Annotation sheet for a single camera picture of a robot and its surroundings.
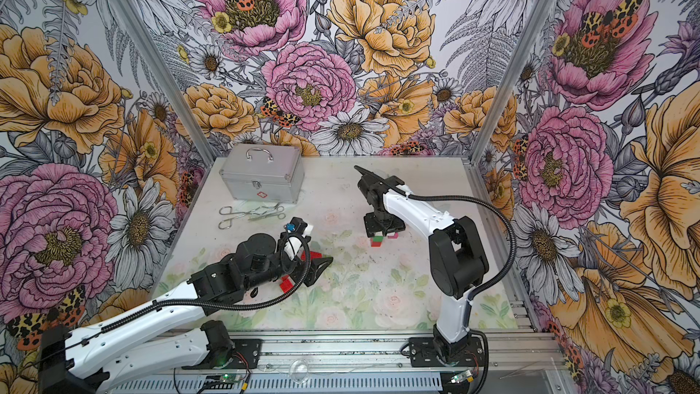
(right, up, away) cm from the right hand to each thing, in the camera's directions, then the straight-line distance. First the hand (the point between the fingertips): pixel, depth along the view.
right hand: (385, 236), depth 88 cm
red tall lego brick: (-3, -4, +8) cm, 10 cm away
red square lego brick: (-30, -13, -5) cm, 34 cm away
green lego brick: (-2, -1, +2) cm, 3 cm away
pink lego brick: (+3, 0, +1) cm, 4 cm away
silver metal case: (-41, +20, +11) cm, 47 cm away
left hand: (-20, -2, -15) cm, 25 cm away
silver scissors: (-39, +6, +17) cm, 43 cm away
